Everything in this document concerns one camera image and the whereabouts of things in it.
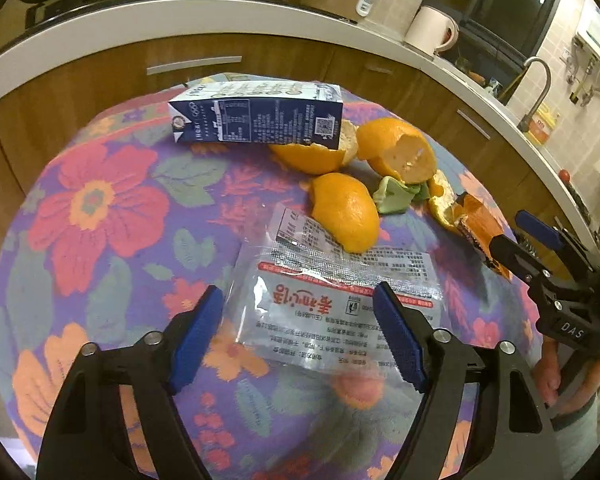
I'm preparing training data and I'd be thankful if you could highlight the blue and white milk carton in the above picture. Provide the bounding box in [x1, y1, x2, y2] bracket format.
[167, 81, 344, 151]

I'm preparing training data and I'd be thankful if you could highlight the metal sink faucet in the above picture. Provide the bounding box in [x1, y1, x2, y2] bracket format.
[517, 57, 553, 134]

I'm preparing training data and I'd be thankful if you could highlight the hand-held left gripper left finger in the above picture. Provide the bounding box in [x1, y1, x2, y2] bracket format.
[37, 285, 225, 480]

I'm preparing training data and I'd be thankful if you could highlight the orange bottle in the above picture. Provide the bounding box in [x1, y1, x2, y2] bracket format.
[527, 105, 562, 144]

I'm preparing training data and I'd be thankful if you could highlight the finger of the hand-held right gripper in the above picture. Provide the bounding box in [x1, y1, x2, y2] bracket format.
[487, 233, 554, 289]
[515, 209, 600, 274]

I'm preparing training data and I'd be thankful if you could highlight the person's right hand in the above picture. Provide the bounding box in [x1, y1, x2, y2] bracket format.
[532, 335, 600, 414]

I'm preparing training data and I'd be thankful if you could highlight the orange peel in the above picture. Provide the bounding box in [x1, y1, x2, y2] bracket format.
[427, 170, 469, 234]
[309, 172, 381, 255]
[269, 119, 358, 176]
[355, 117, 439, 185]

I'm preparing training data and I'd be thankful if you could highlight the wooden kitchen cabinet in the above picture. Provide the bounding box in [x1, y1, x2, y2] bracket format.
[0, 32, 600, 281]

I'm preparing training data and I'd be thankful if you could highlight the metal drawer handle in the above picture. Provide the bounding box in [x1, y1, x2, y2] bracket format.
[146, 56, 243, 77]
[455, 108, 492, 141]

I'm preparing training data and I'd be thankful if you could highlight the clear plastic food packet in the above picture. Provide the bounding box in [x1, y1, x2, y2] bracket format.
[225, 203, 444, 377]

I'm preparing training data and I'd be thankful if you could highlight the floral tablecloth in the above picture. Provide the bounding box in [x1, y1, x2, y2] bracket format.
[0, 75, 546, 480]

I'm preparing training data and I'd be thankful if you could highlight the white wall water heater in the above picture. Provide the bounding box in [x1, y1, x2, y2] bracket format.
[572, 7, 600, 88]

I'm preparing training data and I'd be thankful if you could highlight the dark window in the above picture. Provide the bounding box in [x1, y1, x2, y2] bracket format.
[422, 0, 567, 69]

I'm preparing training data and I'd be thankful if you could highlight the green crumpled wrapper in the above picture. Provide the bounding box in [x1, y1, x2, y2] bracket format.
[372, 176, 429, 216]

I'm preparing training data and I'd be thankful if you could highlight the orange snack wrapper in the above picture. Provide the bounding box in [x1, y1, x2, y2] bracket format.
[452, 192, 514, 281]

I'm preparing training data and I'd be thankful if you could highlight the white electric kettle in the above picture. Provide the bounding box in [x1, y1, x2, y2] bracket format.
[404, 5, 460, 57]

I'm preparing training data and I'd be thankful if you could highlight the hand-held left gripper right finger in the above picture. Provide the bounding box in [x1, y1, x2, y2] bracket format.
[372, 282, 564, 480]

